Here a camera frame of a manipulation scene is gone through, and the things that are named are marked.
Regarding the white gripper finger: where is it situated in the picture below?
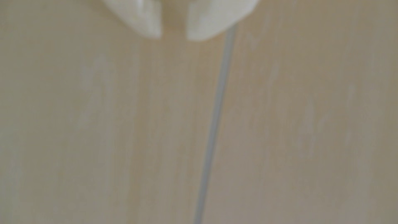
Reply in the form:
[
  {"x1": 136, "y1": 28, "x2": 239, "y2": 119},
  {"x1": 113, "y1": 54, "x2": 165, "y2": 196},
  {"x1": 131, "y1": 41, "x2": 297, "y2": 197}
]
[
  {"x1": 186, "y1": 0, "x2": 260, "y2": 42},
  {"x1": 101, "y1": 0, "x2": 163, "y2": 39}
]

